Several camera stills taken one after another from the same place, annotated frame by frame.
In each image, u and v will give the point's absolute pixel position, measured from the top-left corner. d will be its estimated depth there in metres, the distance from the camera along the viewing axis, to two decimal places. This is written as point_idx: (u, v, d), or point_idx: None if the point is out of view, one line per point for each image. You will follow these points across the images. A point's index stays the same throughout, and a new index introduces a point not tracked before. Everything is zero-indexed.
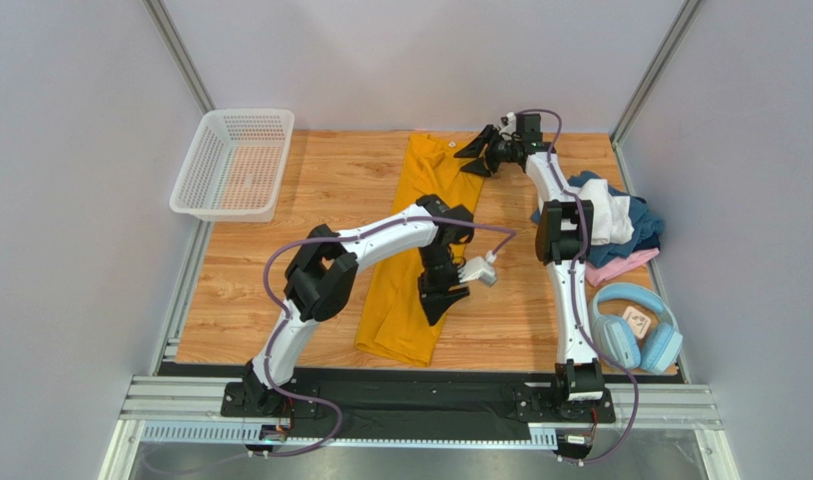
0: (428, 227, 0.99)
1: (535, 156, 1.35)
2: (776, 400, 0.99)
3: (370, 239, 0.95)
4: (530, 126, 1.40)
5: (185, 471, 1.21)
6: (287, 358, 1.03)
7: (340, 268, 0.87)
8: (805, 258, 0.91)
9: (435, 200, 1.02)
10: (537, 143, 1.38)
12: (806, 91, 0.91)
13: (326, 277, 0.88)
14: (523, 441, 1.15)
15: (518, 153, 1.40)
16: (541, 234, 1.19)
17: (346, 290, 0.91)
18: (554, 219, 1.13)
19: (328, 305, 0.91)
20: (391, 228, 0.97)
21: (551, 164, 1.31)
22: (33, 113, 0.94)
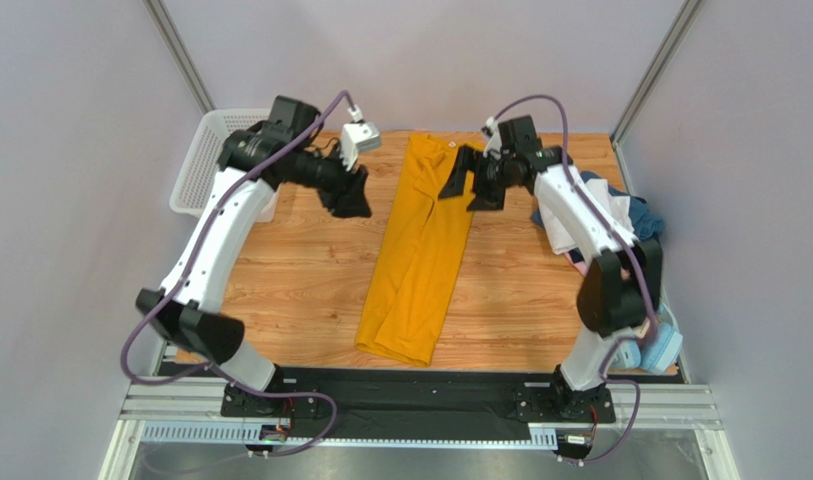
0: (248, 189, 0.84)
1: (546, 175, 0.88)
2: (777, 401, 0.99)
3: (199, 266, 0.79)
4: (524, 131, 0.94)
5: (185, 471, 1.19)
6: (246, 375, 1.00)
7: (194, 325, 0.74)
8: (806, 259, 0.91)
9: (235, 147, 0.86)
10: (543, 154, 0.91)
12: (805, 92, 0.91)
13: (194, 340, 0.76)
14: (523, 441, 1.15)
15: (518, 173, 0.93)
16: (592, 295, 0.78)
17: (221, 326, 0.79)
18: (610, 280, 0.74)
19: (221, 345, 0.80)
20: (212, 229, 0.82)
21: (576, 186, 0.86)
22: (33, 113, 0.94)
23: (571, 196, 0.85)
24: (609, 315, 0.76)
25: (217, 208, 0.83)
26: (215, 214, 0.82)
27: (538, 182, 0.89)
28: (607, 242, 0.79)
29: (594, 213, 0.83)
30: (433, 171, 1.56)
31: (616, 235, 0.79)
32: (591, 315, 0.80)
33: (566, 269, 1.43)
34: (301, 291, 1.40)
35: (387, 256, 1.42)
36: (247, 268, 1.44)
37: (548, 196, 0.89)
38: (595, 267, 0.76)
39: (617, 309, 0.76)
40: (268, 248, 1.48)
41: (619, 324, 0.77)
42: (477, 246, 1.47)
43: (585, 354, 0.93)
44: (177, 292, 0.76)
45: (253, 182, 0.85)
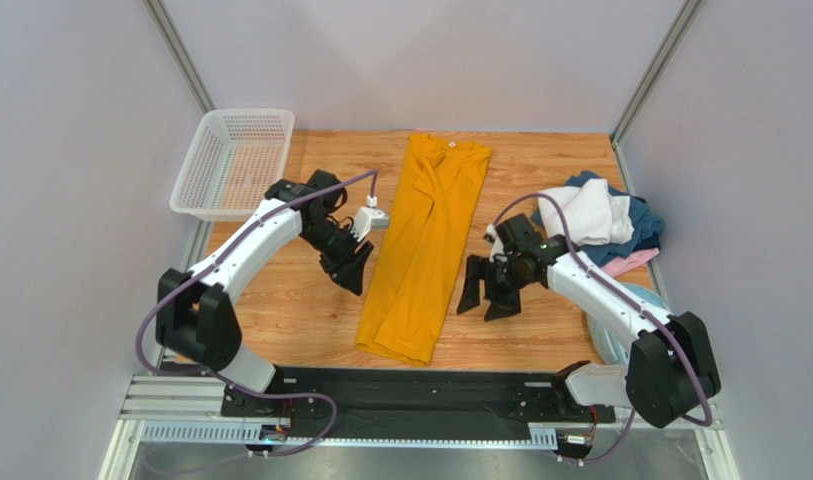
0: (288, 216, 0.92)
1: (556, 265, 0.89)
2: (777, 401, 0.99)
3: (231, 259, 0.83)
4: (521, 230, 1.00)
5: (184, 471, 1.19)
6: (242, 383, 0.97)
7: (212, 305, 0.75)
8: (805, 259, 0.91)
9: (283, 187, 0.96)
10: (549, 244, 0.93)
12: (805, 91, 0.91)
13: (202, 326, 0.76)
14: (523, 441, 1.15)
15: (529, 268, 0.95)
16: (642, 385, 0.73)
17: (230, 324, 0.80)
18: (657, 364, 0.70)
19: (221, 347, 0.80)
20: (249, 235, 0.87)
21: (590, 271, 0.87)
22: (33, 113, 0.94)
23: (588, 282, 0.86)
24: (667, 404, 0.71)
25: (259, 221, 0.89)
26: (255, 225, 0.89)
27: (550, 274, 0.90)
28: (643, 325, 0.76)
29: (620, 297, 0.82)
30: (433, 171, 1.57)
31: (648, 315, 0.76)
32: (647, 408, 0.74)
33: None
34: (301, 291, 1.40)
35: (387, 256, 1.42)
36: None
37: (563, 285, 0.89)
38: (640, 356, 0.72)
39: (671, 396, 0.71)
40: None
41: (678, 411, 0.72)
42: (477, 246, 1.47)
43: (600, 382, 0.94)
44: (203, 275, 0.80)
45: (292, 213, 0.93)
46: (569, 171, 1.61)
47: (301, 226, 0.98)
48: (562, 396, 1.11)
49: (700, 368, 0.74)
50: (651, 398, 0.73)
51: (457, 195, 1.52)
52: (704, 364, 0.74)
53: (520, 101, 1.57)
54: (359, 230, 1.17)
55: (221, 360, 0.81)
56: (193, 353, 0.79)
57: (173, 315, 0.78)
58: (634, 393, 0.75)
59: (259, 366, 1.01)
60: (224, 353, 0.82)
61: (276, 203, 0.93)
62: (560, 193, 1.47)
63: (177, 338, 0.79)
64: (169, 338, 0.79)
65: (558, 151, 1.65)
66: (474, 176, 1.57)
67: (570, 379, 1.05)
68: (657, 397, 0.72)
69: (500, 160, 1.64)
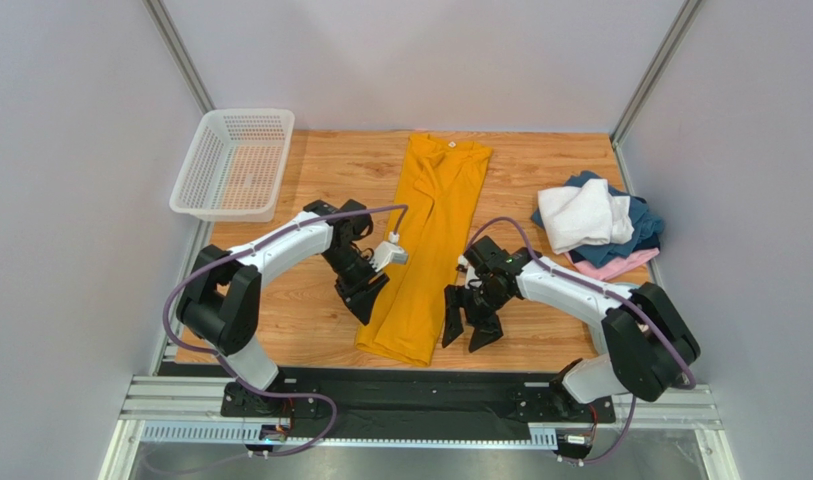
0: (324, 227, 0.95)
1: (523, 273, 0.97)
2: (777, 402, 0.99)
3: (266, 250, 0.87)
4: (487, 250, 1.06)
5: (184, 472, 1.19)
6: (247, 374, 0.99)
7: (243, 282, 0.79)
8: (805, 259, 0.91)
9: (324, 204, 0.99)
10: (515, 258, 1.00)
12: (805, 91, 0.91)
13: (228, 300, 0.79)
14: (523, 441, 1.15)
15: (502, 284, 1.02)
16: (619, 359, 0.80)
17: (252, 310, 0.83)
18: (627, 336, 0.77)
19: (240, 328, 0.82)
20: (286, 235, 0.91)
21: (555, 270, 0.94)
22: (33, 113, 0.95)
23: (555, 280, 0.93)
24: (650, 373, 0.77)
25: (298, 225, 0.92)
26: (294, 228, 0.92)
27: (522, 283, 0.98)
28: (608, 303, 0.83)
29: (582, 285, 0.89)
30: (433, 171, 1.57)
31: (610, 293, 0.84)
32: (635, 381, 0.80)
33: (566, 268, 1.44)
34: (301, 292, 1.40)
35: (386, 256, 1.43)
36: None
37: (537, 289, 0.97)
38: (611, 333, 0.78)
39: (651, 363, 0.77)
40: None
41: (662, 377, 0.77)
42: None
43: (594, 374, 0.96)
44: (239, 257, 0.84)
45: (326, 226, 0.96)
46: (569, 171, 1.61)
47: (331, 241, 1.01)
48: (564, 397, 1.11)
49: (672, 333, 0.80)
50: (635, 371, 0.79)
51: (457, 195, 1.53)
52: (675, 329, 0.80)
53: (520, 101, 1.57)
54: (378, 261, 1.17)
55: (234, 343, 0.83)
56: (210, 328, 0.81)
57: (202, 288, 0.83)
58: (620, 371, 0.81)
59: (265, 362, 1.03)
60: (238, 339, 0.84)
61: (314, 215, 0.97)
62: (560, 193, 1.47)
63: (200, 311, 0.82)
64: (193, 309, 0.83)
65: (558, 151, 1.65)
66: (474, 176, 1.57)
67: (567, 380, 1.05)
68: (638, 368, 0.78)
69: (500, 160, 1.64)
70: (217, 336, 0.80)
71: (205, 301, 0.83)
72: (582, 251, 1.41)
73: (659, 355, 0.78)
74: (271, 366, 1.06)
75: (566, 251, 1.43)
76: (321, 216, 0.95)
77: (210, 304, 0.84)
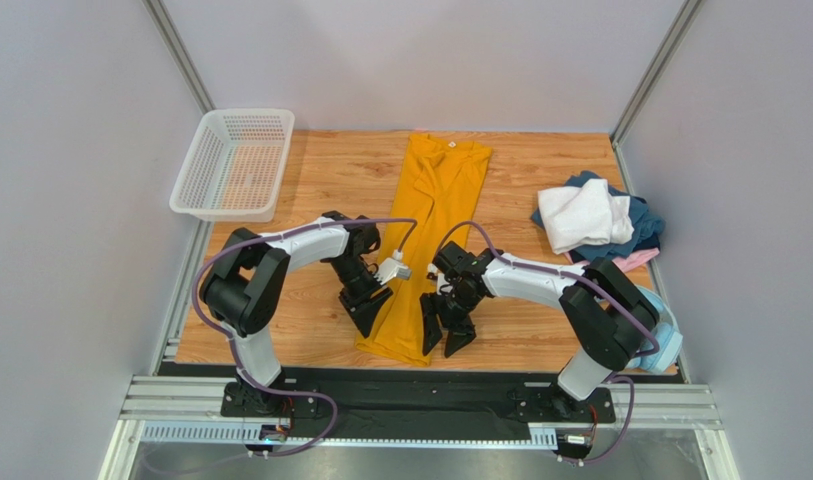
0: (343, 232, 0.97)
1: (488, 270, 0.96)
2: (777, 402, 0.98)
3: (290, 241, 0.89)
4: (454, 254, 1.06)
5: (185, 471, 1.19)
6: (257, 362, 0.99)
7: (274, 261, 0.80)
8: (805, 259, 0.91)
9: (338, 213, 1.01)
10: (477, 261, 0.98)
12: (805, 92, 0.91)
13: (255, 278, 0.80)
14: (523, 441, 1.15)
15: (472, 286, 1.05)
16: (584, 335, 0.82)
17: (275, 293, 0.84)
18: (584, 310, 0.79)
19: (262, 309, 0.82)
20: (308, 233, 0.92)
21: (515, 264, 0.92)
22: (33, 114, 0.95)
23: (516, 272, 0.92)
24: (613, 342, 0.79)
25: (321, 224, 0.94)
26: (317, 226, 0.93)
27: (488, 280, 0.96)
28: (565, 282, 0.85)
29: (537, 270, 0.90)
30: (433, 171, 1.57)
31: (566, 273, 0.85)
32: (601, 353, 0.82)
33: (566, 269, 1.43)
34: (301, 292, 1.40)
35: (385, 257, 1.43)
36: None
37: (503, 285, 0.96)
38: (569, 310, 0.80)
39: (612, 332, 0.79)
40: None
41: (625, 344, 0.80)
42: (477, 246, 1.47)
43: (582, 365, 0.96)
44: (268, 241, 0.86)
45: (343, 231, 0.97)
46: (569, 171, 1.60)
47: (343, 250, 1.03)
48: (566, 400, 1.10)
49: (629, 301, 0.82)
50: (599, 343, 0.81)
51: (457, 195, 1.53)
52: (631, 296, 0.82)
53: (520, 100, 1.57)
54: (382, 275, 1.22)
55: (254, 324, 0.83)
56: (233, 307, 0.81)
57: (229, 267, 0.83)
58: (585, 344, 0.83)
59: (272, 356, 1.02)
60: (259, 320, 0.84)
61: (331, 219, 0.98)
62: (560, 193, 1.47)
63: (223, 288, 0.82)
64: (217, 288, 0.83)
65: (558, 151, 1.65)
66: (473, 176, 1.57)
67: (561, 381, 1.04)
68: (601, 341, 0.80)
69: (500, 160, 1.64)
70: (239, 314, 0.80)
71: (229, 281, 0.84)
72: (582, 251, 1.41)
73: (619, 325, 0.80)
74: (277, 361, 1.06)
75: (566, 251, 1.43)
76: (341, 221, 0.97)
77: (234, 284, 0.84)
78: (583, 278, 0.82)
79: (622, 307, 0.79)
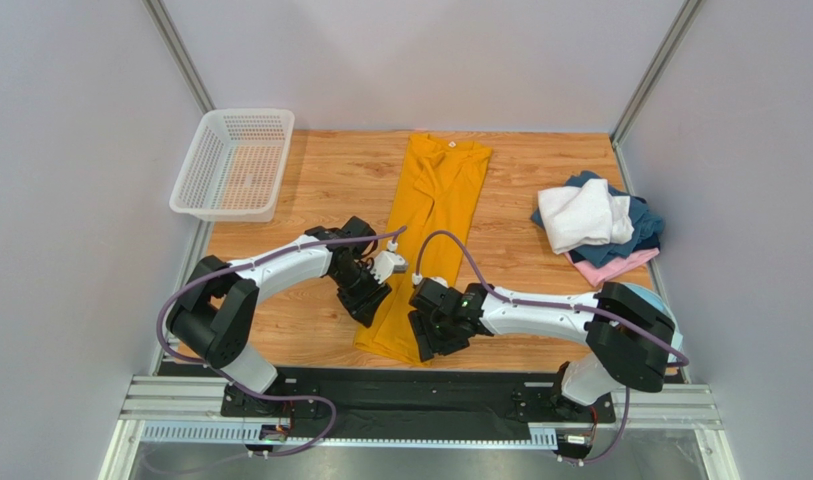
0: (323, 252, 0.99)
1: (485, 312, 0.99)
2: (778, 402, 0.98)
3: (264, 266, 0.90)
4: (436, 292, 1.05)
5: (185, 471, 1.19)
6: (242, 381, 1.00)
7: (240, 295, 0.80)
8: (806, 258, 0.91)
9: (323, 229, 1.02)
10: (470, 299, 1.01)
12: (805, 91, 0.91)
13: (222, 312, 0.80)
14: (523, 441, 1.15)
15: (468, 330, 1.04)
16: (617, 368, 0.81)
17: (244, 325, 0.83)
18: (611, 341, 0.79)
19: (229, 342, 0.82)
20: (285, 255, 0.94)
21: (514, 300, 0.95)
22: (33, 113, 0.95)
23: (518, 310, 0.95)
24: (645, 367, 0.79)
25: (298, 246, 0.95)
26: (294, 249, 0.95)
27: (489, 323, 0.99)
28: (582, 318, 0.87)
29: (547, 306, 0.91)
30: (433, 171, 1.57)
31: (579, 307, 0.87)
32: (635, 380, 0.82)
33: (566, 269, 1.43)
34: (301, 291, 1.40)
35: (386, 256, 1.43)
36: None
37: (504, 324, 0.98)
38: (596, 343, 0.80)
39: (642, 357, 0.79)
40: (269, 248, 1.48)
41: (656, 366, 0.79)
42: (477, 246, 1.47)
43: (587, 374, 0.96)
44: (238, 270, 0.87)
45: (325, 251, 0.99)
46: (569, 171, 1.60)
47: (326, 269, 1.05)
48: (568, 406, 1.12)
49: (647, 321, 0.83)
50: (632, 371, 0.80)
51: (457, 194, 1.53)
52: (646, 315, 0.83)
53: (519, 100, 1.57)
54: (380, 273, 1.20)
55: (221, 358, 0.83)
56: (200, 339, 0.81)
57: (196, 298, 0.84)
58: (617, 375, 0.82)
59: (262, 368, 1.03)
60: (226, 354, 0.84)
61: (314, 239, 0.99)
62: (560, 193, 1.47)
63: (190, 321, 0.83)
64: (183, 320, 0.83)
65: (558, 151, 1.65)
66: (473, 176, 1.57)
67: (565, 389, 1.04)
68: (633, 369, 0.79)
69: (500, 160, 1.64)
70: (205, 349, 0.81)
71: (197, 311, 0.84)
72: (582, 251, 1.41)
73: (646, 349, 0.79)
74: (270, 367, 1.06)
75: (566, 251, 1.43)
76: (321, 241, 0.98)
77: (202, 315, 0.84)
78: (599, 309, 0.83)
79: (643, 329, 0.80)
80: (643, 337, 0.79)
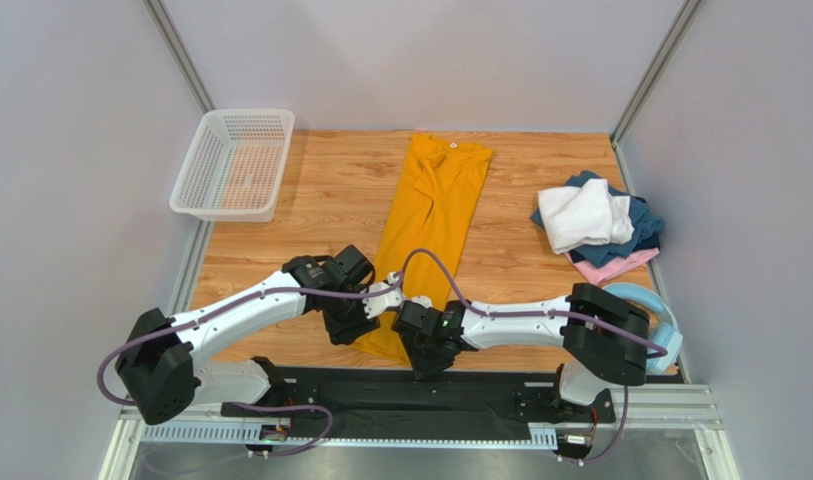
0: (293, 295, 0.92)
1: (465, 330, 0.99)
2: (779, 401, 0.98)
3: (213, 321, 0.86)
4: (416, 314, 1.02)
5: (185, 471, 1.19)
6: (226, 398, 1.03)
7: (170, 366, 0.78)
8: (806, 258, 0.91)
9: (306, 264, 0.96)
10: (450, 318, 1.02)
12: (804, 91, 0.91)
13: (156, 376, 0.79)
14: (523, 441, 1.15)
15: (451, 349, 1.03)
16: (599, 369, 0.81)
17: (184, 388, 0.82)
18: (587, 343, 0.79)
19: (163, 405, 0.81)
20: (242, 305, 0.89)
21: (492, 312, 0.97)
22: (34, 114, 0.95)
23: (495, 323, 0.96)
24: (625, 363, 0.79)
25: (259, 294, 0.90)
26: (254, 296, 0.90)
27: (470, 340, 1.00)
28: (557, 323, 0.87)
29: (524, 315, 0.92)
30: (433, 171, 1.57)
31: (553, 312, 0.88)
32: (618, 377, 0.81)
33: (566, 269, 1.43)
34: None
35: (384, 256, 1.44)
36: (247, 269, 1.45)
37: (486, 340, 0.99)
38: (574, 346, 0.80)
39: (621, 353, 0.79)
40: (269, 248, 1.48)
41: (636, 360, 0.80)
42: (477, 246, 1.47)
43: (585, 375, 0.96)
44: (179, 331, 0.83)
45: (298, 294, 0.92)
46: (570, 171, 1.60)
47: (303, 309, 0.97)
48: (571, 407, 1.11)
49: (620, 316, 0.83)
50: (614, 371, 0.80)
51: (457, 195, 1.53)
52: (619, 310, 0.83)
53: (519, 101, 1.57)
54: (371, 307, 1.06)
55: (159, 415, 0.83)
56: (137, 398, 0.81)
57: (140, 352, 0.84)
58: (600, 375, 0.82)
59: (248, 384, 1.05)
60: (165, 410, 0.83)
61: (289, 281, 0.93)
62: (560, 193, 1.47)
63: (129, 377, 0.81)
64: (122, 374, 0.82)
65: (558, 151, 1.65)
66: (473, 177, 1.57)
67: (564, 392, 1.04)
68: (615, 368, 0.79)
69: (500, 160, 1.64)
70: (142, 408, 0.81)
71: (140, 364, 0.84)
72: (582, 251, 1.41)
73: (624, 347, 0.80)
74: (261, 379, 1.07)
75: (566, 251, 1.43)
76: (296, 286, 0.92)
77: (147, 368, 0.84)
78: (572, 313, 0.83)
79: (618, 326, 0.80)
80: (620, 334, 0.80)
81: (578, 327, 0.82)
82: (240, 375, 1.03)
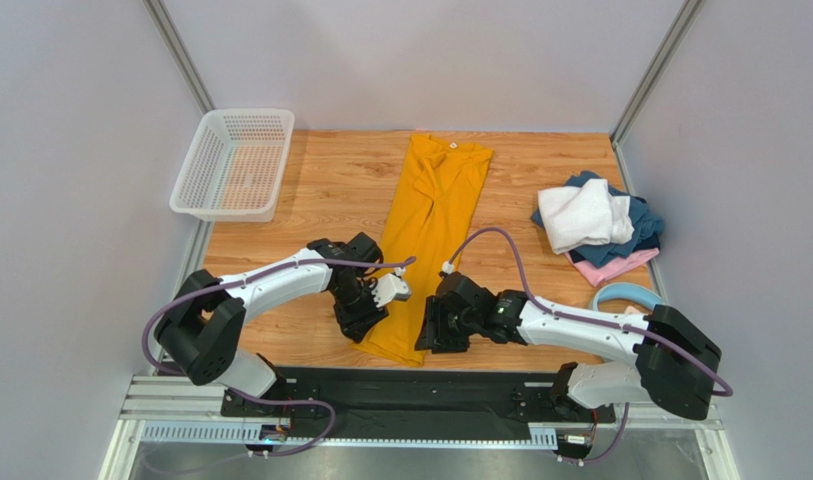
0: (323, 268, 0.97)
1: (524, 322, 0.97)
2: (779, 401, 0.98)
3: (257, 282, 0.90)
4: (470, 292, 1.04)
5: (185, 471, 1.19)
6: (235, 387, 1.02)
7: (227, 315, 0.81)
8: (806, 257, 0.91)
9: (327, 245, 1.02)
10: (507, 305, 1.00)
12: (804, 91, 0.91)
13: (207, 329, 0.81)
14: (523, 441, 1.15)
15: (501, 337, 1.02)
16: (664, 393, 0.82)
17: (230, 344, 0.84)
18: (660, 366, 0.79)
19: (210, 360, 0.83)
20: (281, 271, 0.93)
21: (557, 311, 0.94)
22: (33, 114, 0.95)
23: (559, 322, 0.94)
24: (691, 395, 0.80)
25: (295, 262, 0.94)
26: (290, 265, 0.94)
27: (526, 333, 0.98)
28: (631, 339, 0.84)
29: (595, 323, 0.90)
30: (433, 171, 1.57)
31: (629, 328, 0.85)
32: (678, 406, 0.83)
33: (566, 269, 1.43)
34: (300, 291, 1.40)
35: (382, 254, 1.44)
36: (247, 269, 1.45)
37: (542, 336, 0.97)
38: (645, 365, 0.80)
39: (691, 384, 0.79)
40: (268, 248, 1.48)
41: (701, 393, 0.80)
42: (477, 246, 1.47)
43: (608, 386, 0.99)
44: (228, 288, 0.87)
45: (325, 268, 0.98)
46: (570, 171, 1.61)
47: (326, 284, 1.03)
48: (569, 404, 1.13)
49: (695, 348, 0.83)
50: (677, 399, 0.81)
51: (457, 195, 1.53)
52: (696, 342, 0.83)
53: (519, 101, 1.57)
54: (381, 296, 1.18)
55: (204, 375, 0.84)
56: (184, 355, 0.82)
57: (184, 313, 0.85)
58: (660, 399, 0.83)
59: (257, 375, 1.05)
60: (209, 370, 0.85)
61: (315, 255, 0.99)
62: (560, 193, 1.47)
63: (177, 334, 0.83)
64: (170, 332, 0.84)
65: (558, 151, 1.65)
66: (473, 176, 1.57)
67: (574, 390, 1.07)
68: (679, 397, 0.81)
69: (500, 160, 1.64)
70: (189, 365, 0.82)
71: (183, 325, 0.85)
72: (582, 251, 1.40)
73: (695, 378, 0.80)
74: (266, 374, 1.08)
75: (566, 251, 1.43)
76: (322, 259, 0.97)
77: (189, 330, 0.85)
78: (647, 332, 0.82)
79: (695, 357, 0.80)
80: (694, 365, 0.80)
81: (652, 346, 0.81)
82: (253, 361, 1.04)
